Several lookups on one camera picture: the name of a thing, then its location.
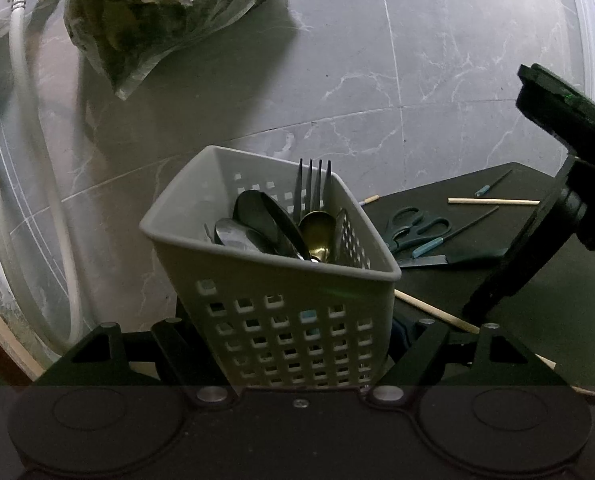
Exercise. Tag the large dark spoon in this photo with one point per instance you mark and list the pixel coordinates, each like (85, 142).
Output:
(262, 213)

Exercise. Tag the purple banded bamboo chopstick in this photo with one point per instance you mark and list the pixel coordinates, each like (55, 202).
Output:
(369, 200)

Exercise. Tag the brown wooden door frame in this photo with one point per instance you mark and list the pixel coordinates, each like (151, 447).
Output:
(17, 365)

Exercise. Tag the black steel fork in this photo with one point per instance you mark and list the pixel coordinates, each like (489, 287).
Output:
(311, 189)

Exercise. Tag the long bamboo chopstick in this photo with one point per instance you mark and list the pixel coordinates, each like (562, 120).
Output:
(491, 201)

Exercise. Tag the green handled kitchen knife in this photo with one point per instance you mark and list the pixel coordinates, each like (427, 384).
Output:
(456, 258)

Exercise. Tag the teal handled thin skewer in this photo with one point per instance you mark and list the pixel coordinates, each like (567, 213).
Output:
(487, 187)

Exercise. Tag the plastic bag of leaves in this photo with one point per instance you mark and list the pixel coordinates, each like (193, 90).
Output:
(124, 40)

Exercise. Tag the steel spoon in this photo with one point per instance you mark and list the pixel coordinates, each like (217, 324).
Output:
(234, 234)

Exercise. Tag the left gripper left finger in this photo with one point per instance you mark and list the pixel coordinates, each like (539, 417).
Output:
(187, 362)

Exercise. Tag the teal handled black skewer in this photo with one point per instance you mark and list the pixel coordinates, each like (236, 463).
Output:
(438, 241)

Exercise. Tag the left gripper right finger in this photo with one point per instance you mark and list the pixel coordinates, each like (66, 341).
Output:
(417, 350)

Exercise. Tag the white perforated utensil basket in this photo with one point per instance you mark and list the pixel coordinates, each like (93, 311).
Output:
(273, 321)

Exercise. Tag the dark green scissors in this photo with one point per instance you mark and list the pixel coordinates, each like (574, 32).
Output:
(412, 227)

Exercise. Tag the gold spoon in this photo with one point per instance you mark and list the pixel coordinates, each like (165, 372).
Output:
(317, 229)

